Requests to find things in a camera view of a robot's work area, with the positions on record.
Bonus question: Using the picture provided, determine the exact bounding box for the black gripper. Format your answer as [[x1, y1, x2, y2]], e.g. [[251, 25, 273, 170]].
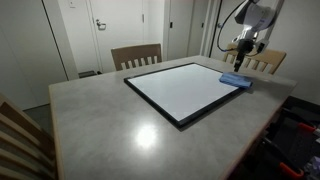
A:
[[233, 38, 255, 73]]

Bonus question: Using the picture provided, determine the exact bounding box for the light blue towel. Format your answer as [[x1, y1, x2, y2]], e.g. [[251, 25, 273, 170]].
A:
[[218, 72, 254, 90]]

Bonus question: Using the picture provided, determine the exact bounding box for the light wooden chair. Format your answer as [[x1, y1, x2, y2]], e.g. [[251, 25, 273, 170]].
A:
[[222, 43, 288, 76]]

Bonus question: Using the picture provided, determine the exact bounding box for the dark brown wooden chair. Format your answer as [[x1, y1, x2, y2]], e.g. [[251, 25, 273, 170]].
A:
[[110, 43, 163, 72]]

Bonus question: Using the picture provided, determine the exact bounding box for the brown slatted wooden chair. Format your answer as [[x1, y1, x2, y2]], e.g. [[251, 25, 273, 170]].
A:
[[0, 92, 57, 180]]

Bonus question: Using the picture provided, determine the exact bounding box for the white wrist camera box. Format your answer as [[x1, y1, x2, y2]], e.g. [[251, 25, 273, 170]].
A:
[[254, 38, 269, 54]]

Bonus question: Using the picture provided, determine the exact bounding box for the black cable blue plug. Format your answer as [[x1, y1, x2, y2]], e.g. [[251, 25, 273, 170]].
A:
[[216, 0, 265, 57]]

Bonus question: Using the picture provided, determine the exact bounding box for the whiteboard with black frame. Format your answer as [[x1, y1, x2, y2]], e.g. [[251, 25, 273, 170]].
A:
[[123, 61, 250, 129]]

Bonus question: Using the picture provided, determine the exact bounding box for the black clamp red handle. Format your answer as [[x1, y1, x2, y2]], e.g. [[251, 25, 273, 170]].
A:
[[281, 108, 319, 135]]

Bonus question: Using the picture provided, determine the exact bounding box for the black clamp orange handle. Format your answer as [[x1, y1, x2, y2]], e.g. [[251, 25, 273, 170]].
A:
[[261, 136, 306, 180]]

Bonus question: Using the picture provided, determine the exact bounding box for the silver door lever handle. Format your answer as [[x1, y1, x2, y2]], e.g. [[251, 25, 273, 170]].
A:
[[95, 18, 108, 31]]

